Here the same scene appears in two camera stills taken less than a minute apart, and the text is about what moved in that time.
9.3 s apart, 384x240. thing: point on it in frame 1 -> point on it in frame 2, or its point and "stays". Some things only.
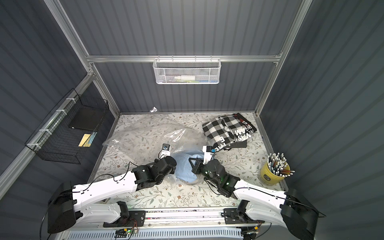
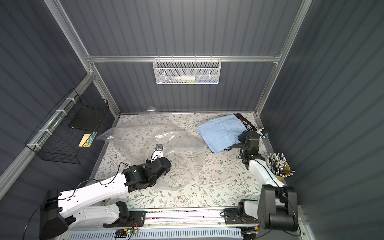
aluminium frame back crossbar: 276,57 stays
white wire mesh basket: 186,71 stays
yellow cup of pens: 276,169 stays
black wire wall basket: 65,135 stays
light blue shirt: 183,168 -> 221,133
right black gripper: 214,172 -> 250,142
